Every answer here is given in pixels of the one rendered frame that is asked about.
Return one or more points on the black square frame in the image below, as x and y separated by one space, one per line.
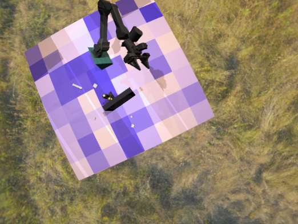
115 102

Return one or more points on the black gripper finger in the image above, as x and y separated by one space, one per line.
133 62
145 62

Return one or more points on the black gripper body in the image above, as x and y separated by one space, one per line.
130 54

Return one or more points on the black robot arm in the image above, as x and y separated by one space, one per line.
105 8

